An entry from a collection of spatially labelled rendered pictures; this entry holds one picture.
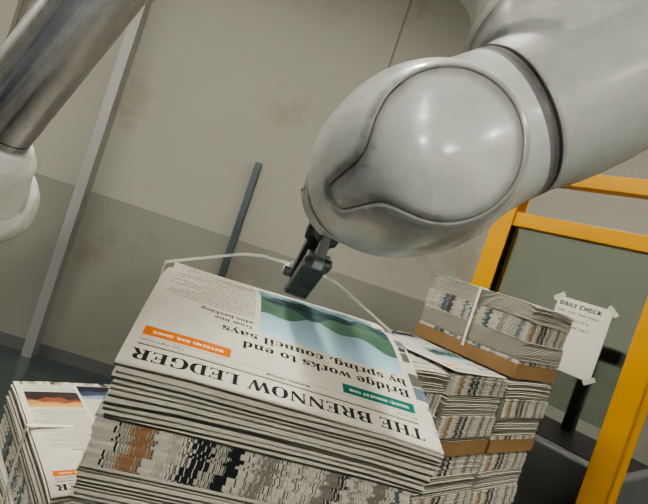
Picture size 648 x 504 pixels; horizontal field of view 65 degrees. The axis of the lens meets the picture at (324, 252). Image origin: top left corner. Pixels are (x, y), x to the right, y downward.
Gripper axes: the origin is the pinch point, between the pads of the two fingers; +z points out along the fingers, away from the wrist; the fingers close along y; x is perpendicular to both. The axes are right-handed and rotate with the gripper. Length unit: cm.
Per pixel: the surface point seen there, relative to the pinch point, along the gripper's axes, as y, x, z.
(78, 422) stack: 45, -23, 33
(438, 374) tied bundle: 19, 47, 52
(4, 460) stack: 56, -33, 35
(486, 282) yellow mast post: -16, 96, 139
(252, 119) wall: -77, -28, 266
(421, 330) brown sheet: 12, 59, 101
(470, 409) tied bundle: 26, 64, 64
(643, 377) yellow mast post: 2, 131, 85
